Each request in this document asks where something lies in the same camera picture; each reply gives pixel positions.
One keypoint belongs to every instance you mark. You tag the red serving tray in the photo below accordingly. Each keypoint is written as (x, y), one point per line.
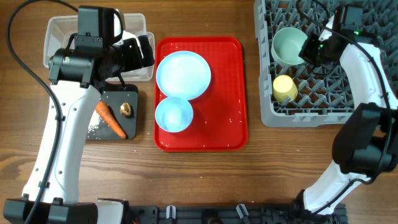
(219, 115)

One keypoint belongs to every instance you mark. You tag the brown food scrap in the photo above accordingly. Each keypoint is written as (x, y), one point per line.
(126, 110)

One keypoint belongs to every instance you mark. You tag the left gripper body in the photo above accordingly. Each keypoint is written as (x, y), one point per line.
(132, 56)

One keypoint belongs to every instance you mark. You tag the clear plastic bin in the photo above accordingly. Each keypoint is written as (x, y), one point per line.
(60, 28)

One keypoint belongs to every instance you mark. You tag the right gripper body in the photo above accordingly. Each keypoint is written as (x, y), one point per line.
(316, 51)

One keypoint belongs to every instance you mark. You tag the spilled white rice pile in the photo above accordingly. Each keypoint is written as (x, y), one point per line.
(95, 125)

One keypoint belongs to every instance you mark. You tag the green bowl with rice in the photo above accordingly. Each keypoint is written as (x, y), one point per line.
(286, 46)

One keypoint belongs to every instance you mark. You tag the grey dishwasher rack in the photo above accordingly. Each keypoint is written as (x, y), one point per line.
(324, 95)

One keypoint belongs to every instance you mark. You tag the black plastic tray bin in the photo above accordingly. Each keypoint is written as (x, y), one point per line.
(114, 96)

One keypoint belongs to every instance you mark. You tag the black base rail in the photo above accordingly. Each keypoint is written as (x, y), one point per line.
(265, 214)

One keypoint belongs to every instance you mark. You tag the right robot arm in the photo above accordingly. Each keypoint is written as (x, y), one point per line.
(366, 145)

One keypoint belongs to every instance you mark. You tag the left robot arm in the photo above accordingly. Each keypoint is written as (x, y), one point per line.
(77, 77)

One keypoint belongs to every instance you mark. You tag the light blue bowl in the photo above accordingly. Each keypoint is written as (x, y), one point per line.
(174, 114)

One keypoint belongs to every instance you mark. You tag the orange carrot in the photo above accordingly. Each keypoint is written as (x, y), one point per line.
(104, 112)

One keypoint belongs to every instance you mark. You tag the yellow plastic cup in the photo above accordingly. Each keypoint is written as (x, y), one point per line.
(283, 87)

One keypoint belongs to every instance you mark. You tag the light blue plate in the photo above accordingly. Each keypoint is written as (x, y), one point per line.
(183, 74)

